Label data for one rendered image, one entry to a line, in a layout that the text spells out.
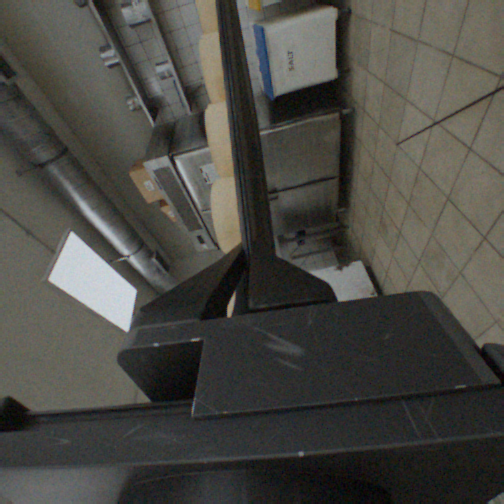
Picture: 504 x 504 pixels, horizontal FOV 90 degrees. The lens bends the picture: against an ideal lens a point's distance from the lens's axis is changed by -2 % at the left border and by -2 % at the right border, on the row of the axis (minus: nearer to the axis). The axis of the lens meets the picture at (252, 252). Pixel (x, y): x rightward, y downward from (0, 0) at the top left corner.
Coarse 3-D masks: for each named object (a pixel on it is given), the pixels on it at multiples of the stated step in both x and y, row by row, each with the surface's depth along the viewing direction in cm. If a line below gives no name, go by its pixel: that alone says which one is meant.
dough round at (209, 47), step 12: (204, 36) 17; (216, 36) 17; (204, 48) 17; (216, 48) 17; (204, 60) 17; (216, 60) 17; (204, 72) 17; (216, 72) 17; (216, 84) 17; (216, 96) 18
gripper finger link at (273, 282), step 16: (256, 240) 13; (256, 256) 9; (272, 256) 9; (256, 272) 8; (272, 272) 7; (288, 272) 7; (304, 272) 7; (256, 288) 6; (272, 288) 6; (288, 288) 6; (304, 288) 6; (320, 288) 6; (256, 304) 6; (272, 304) 6; (288, 304) 6; (304, 304) 6
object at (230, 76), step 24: (216, 0) 14; (240, 24) 35; (240, 48) 26; (240, 72) 20; (240, 96) 17; (240, 120) 14; (240, 144) 13; (240, 168) 12; (264, 168) 52; (240, 192) 12; (264, 192) 35; (240, 216) 12; (264, 216) 26; (264, 240) 21
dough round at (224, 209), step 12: (216, 180) 15; (228, 180) 15; (216, 192) 14; (228, 192) 14; (216, 204) 14; (228, 204) 14; (216, 216) 14; (228, 216) 14; (216, 228) 15; (228, 228) 14; (228, 240) 15; (240, 240) 15
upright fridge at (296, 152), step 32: (256, 96) 284; (288, 96) 265; (320, 96) 249; (160, 128) 289; (192, 128) 269; (288, 128) 231; (320, 128) 234; (160, 160) 246; (192, 160) 244; (288, 160) 255; (320, 160) 259; (160, 192) 273; (192, 192) 272; (288, 192) 285; (320, 192) 290; (192, 224) 313; (288, 224) 323; (320, 224) 329
